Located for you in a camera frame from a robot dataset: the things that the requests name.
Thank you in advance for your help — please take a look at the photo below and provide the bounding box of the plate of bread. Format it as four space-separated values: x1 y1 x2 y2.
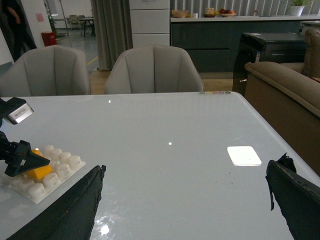
203 7 219 18

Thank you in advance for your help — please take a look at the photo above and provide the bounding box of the white drawer cabinet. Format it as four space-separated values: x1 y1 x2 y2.
129 0 170 48

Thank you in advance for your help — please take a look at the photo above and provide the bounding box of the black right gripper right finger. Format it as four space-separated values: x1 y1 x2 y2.
265 154 320 240

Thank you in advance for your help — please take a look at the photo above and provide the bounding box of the wicker bread basket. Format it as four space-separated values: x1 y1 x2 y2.
171 9 189 18

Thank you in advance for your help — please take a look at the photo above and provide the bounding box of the dark kitchen counter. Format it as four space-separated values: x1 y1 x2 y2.
170 15 320 74

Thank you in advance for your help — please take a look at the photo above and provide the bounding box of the beige chair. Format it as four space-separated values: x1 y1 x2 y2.
0 45 91 97
104 44 204 95

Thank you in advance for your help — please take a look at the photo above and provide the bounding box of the yellow toy block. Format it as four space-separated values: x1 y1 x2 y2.
25 148 53 180

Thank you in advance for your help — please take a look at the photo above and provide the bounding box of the right beige chair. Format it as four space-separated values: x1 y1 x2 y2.
104 44 204 95

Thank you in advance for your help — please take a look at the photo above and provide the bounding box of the black box appliance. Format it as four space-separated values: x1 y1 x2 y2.
232 32 306 95

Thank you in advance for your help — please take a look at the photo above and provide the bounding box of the grey-brown curtain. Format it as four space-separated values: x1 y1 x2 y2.
90 0 133 71

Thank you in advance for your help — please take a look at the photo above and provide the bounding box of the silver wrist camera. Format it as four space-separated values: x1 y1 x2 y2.
0 97 34 125

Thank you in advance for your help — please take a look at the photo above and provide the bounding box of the red bin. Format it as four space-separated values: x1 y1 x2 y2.
41 31 57 47

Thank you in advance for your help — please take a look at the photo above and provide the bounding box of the potted plant white pot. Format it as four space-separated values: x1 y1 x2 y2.
285 0 314 17

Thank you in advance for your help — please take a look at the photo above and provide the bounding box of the brown sofa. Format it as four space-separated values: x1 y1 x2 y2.
244 28 320 174

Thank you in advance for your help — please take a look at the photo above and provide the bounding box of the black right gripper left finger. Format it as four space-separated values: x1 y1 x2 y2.
9 165 106 240

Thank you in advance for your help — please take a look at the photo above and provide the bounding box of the fruit bowl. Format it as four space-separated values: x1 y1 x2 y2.
219 8 237 17

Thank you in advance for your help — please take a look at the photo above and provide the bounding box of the left beige chair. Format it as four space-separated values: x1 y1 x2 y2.
0 45 91 97

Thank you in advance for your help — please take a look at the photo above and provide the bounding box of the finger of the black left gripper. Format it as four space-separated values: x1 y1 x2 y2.
4 140 50 177

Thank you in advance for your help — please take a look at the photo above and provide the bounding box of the background work table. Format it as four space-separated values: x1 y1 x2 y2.
66 15 96 37

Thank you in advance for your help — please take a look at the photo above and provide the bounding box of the white studded base plate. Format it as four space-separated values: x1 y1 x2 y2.
0 145 86 205

